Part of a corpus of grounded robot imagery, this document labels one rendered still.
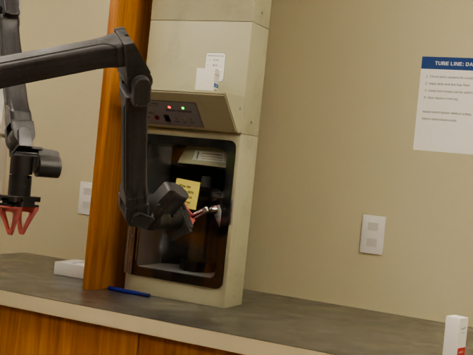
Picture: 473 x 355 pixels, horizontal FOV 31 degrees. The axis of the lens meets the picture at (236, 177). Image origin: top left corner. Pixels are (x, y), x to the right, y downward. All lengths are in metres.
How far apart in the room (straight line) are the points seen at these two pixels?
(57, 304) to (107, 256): 0.30
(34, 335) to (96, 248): 0.30
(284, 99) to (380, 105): 0.31
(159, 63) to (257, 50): 0.28
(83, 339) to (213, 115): 0.66
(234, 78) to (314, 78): 0.44
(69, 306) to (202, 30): 0.82
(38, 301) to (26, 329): 0.11
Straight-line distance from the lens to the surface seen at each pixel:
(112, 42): 1.82
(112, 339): 2.20
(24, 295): 2.31
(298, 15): 2.76
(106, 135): 2.41
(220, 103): 2.23
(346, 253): 2.64
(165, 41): 2.45
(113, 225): 2.49
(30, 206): 2.26
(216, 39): 2.37
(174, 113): 2.33
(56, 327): 2.29
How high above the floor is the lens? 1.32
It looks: 1 degrees down
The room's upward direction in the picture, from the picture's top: 6 degrees clockwise
